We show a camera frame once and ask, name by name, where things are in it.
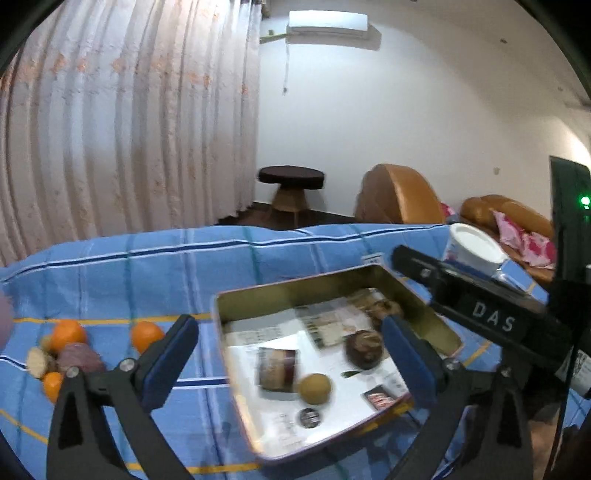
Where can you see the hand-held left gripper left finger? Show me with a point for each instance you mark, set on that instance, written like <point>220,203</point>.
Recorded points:
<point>171,355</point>

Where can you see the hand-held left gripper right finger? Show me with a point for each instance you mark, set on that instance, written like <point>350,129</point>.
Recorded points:
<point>407,357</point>

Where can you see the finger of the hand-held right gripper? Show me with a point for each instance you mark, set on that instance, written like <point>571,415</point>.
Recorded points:
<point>415,265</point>

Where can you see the orange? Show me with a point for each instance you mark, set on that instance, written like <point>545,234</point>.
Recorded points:
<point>68,334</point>
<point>147,336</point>
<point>51,385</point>

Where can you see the rectangular metal tin box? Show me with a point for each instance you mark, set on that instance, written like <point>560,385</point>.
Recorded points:
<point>240,304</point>

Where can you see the white sheet label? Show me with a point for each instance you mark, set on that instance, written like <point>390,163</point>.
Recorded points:
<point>372,258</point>

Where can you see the white cup with lid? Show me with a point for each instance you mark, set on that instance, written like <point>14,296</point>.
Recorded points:
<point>473,247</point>

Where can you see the red floral pillow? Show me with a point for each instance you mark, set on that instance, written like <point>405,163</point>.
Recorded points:
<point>448,212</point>

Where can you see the brown leather armchair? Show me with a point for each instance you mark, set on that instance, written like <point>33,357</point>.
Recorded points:
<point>401,194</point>

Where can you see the pink floral pillow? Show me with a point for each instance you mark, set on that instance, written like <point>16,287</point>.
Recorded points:
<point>526,240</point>

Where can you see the blue plaid bed sheet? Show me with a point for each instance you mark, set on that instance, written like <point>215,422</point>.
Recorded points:
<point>138,277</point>

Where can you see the small yellow-brown fruit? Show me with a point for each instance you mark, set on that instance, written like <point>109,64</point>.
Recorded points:
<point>314,389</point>

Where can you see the printed paper liner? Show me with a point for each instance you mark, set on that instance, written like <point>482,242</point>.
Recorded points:
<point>277,337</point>

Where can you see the brown leather sofa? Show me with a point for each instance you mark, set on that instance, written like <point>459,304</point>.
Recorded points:
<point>508,210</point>

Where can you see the beige cut fruit piece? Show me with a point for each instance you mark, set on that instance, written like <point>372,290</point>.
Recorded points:
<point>36,362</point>

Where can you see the dark round stool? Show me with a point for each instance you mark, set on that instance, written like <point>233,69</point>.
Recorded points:
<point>292,177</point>

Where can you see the white embroidered curtain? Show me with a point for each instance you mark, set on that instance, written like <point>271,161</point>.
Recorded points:
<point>129,120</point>

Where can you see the white air conditioner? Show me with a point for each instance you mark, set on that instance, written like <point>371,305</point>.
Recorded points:
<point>328,22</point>

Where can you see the green drain pipe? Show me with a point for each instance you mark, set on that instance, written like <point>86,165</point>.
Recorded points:
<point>273,36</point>

